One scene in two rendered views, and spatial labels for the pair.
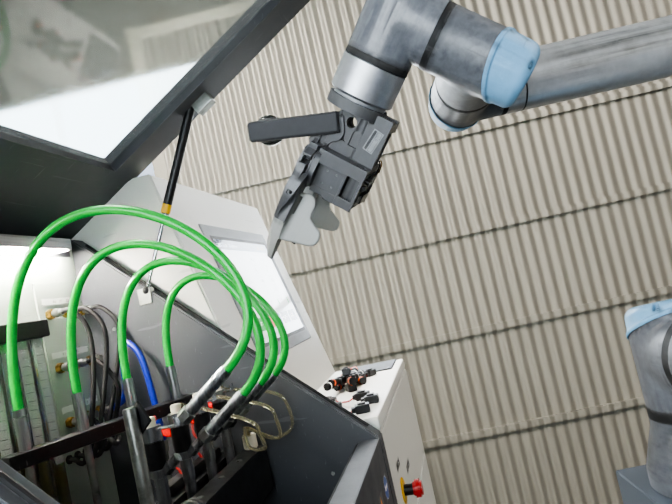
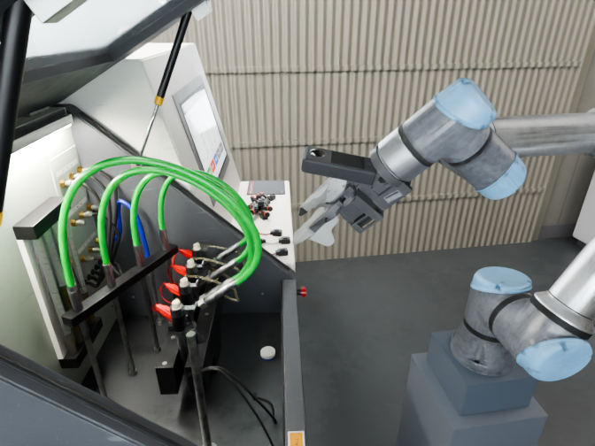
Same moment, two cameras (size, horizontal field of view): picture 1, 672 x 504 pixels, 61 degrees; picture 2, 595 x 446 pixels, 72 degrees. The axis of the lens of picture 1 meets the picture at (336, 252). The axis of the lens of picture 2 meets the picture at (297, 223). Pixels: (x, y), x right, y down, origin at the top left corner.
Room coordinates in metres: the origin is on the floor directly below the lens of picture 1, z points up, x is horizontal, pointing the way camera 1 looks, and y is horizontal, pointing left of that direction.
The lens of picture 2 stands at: (0.09, 0.21, 1.64)
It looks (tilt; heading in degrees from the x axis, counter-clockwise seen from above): 27 degrees down; 348
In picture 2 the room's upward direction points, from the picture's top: straight up
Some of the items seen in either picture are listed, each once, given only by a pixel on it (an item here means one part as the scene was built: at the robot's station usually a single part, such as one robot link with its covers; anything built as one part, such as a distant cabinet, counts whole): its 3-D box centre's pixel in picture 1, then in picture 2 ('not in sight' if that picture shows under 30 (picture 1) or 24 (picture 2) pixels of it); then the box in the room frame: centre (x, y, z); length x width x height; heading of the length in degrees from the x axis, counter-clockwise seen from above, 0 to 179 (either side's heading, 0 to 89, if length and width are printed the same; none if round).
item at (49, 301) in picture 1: (78, 360); (84, 213); (1.09, 0.52, 1.20); 0.13 x 0.03 x 0.31; 170
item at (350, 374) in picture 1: (350, 375); (261, 203); (1.51, 0.03, 1.01); 0.23 x 0.11 x 0.06; 170
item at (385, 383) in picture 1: (352, 394); (261, 217); (1.48, 0.04, 0.96); 0.70 x 0.22 x 0.03; 170
